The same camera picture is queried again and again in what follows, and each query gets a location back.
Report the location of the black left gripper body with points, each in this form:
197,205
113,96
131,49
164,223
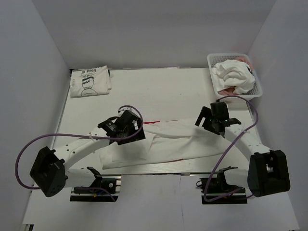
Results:
130,132

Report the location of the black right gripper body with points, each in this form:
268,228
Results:
206,112

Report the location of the white t-shirt with red-black print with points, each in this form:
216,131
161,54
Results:
165,141

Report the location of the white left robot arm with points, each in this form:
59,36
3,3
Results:
52,170

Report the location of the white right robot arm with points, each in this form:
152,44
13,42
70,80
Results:
267,173

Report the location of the white perforated plastic basket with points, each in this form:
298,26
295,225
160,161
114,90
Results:
233,74

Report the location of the folded white cartoon t-shirt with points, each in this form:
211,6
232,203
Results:
90,82

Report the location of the crumpled white t-shirt in basket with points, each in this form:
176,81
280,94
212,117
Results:
234,74

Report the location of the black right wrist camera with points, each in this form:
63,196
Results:
220,115

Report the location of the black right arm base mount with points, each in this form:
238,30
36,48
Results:
218,187

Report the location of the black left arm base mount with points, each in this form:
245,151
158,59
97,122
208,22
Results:
89,185

